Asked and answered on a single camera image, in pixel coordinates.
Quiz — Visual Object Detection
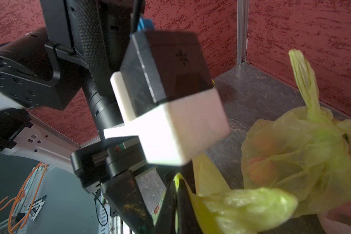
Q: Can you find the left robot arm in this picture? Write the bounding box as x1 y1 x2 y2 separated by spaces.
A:
0 1 154 234

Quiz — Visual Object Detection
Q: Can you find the left aluminium corner post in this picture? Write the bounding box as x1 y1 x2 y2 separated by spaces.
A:
237 0 250 65

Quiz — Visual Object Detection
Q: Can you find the pink plastic bag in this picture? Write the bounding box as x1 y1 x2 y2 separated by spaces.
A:
317 202 351 234

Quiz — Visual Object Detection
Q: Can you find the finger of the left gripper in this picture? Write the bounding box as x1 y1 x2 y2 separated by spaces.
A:
101 171 154 234

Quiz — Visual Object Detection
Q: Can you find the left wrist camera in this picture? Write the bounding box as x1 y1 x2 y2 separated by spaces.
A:
104 29 231 166

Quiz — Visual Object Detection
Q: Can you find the green plastic bag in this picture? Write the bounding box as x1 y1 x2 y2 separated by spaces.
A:
173 154 298 234
241 49 351 217

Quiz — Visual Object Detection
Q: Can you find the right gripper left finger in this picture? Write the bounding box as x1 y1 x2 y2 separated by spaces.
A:
152 181 177 234

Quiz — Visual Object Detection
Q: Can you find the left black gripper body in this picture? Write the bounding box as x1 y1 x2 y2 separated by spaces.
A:
70 137 157 193

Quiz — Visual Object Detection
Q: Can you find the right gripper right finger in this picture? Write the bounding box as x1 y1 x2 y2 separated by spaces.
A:
177 187 202 234

